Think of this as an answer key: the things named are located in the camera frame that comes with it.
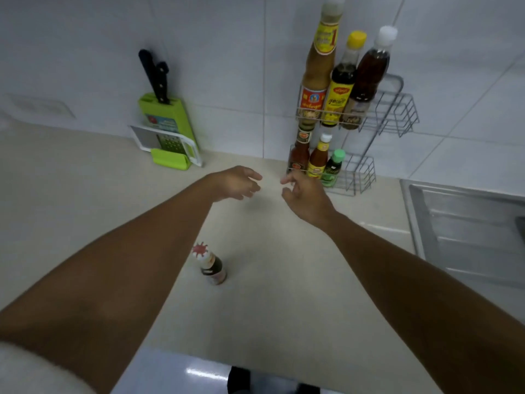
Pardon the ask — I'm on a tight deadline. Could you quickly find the person's left hand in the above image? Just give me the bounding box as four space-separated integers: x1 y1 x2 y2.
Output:
207 166 263 203

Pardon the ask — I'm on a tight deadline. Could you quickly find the person's right hand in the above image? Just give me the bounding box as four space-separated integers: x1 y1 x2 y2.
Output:
280 170 338 230

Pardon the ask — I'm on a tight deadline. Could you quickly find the person's right forearm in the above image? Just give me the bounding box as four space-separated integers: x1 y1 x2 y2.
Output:
322 212 525 394

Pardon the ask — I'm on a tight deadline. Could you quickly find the person's left forearm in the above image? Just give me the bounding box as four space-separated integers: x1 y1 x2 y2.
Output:
0 175 215 394

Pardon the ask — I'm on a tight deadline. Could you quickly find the small red chili sauce bottle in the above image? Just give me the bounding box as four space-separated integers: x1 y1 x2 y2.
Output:
287 126 313 174

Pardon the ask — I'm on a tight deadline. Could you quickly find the small orange sauce bottle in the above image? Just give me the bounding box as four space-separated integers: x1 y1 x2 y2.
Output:
306 133 333 179

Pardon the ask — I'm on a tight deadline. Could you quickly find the small green-capped bottle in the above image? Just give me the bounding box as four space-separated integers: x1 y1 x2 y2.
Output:
320 149 346 188

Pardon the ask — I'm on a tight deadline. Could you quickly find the small red-capped sauce bottle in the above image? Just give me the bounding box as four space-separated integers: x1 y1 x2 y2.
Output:
192 242 227 286

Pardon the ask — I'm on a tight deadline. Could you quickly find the green knife block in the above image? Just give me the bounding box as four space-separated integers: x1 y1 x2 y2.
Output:
138 92 199 171

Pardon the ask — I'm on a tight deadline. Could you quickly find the white-framed grater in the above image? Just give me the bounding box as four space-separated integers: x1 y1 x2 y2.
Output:
130 124 203 168

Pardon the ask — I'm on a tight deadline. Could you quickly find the yellow-capped dark sauce bottle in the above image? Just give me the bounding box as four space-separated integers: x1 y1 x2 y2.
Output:
321 30 368 129

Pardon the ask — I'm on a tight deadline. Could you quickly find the tall light brown sauce bottle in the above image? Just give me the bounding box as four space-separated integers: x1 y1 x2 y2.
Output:
296 0 348 132

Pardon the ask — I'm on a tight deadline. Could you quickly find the white-capped brown sauce bottle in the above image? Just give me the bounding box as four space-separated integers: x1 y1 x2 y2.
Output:
340 25 399 131

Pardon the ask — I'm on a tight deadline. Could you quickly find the stainless steel sink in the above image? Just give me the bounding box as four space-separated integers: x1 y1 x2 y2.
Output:
400 179 525 290

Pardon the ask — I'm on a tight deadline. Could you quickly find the white sleeve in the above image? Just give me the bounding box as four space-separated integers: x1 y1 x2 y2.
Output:
0 341 97 394

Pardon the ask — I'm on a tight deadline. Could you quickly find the metal wire rack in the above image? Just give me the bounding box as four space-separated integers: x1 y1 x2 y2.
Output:
287 73 420 198

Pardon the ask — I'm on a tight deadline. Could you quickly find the black-handled knife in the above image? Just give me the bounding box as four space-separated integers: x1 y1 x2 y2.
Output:
138 49 171 105

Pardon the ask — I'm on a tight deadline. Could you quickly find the white wall outlet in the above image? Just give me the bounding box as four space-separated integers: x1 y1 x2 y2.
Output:
8 93 76 120

